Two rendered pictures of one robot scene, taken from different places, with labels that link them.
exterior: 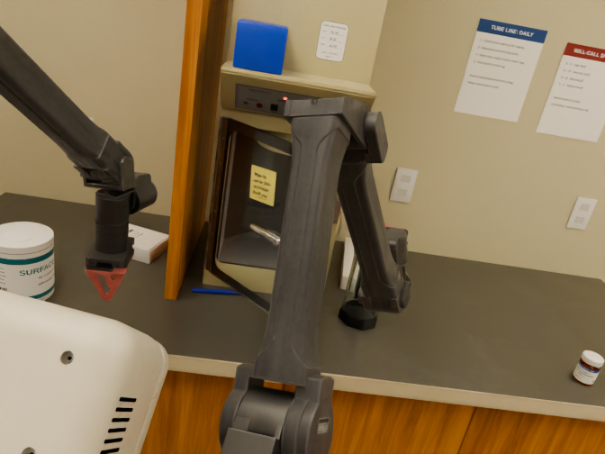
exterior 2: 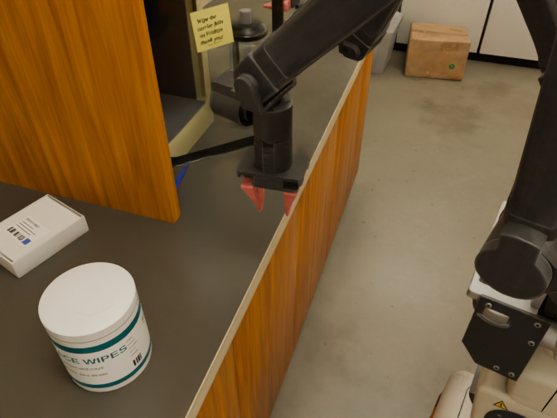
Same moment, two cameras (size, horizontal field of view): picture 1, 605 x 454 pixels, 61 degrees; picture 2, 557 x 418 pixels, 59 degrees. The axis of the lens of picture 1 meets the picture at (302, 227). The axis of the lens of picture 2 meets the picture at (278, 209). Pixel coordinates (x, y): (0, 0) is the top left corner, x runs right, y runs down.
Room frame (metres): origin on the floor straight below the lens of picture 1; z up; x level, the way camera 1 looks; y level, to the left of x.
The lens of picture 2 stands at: (0.57, 0.89, 1.63)
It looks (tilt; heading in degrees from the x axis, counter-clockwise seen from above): 41 degrees down; 294
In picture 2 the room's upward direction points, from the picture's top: straight up
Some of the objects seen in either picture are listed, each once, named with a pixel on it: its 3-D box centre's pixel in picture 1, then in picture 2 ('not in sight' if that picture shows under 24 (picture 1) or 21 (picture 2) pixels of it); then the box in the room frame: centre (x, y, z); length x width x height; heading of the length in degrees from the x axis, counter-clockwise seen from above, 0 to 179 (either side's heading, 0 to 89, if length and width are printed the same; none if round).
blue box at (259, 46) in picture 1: (261, 46); not in sight; (1.12, 0.15, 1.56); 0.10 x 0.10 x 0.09; 6
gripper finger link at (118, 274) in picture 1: (109, 274); (279, 190); (0.82, 0.33, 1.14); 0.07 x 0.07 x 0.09; 10
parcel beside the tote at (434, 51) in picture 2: not in sight; (436, 51); (0.95, -2.71, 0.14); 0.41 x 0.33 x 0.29; 12
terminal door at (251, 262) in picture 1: (257, 222); (215, 70); (1.07, 0.10, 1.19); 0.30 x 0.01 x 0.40; 52
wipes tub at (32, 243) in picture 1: (22, 263); (99, 327); (0.99, 0.60, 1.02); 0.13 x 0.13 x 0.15
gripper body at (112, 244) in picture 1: (111, 237); (273, 153); (0.83, 0.34, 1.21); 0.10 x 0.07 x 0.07; 10
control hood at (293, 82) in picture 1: (295, 99); not in sight; (1.13, 0.07, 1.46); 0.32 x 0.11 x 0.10; 96
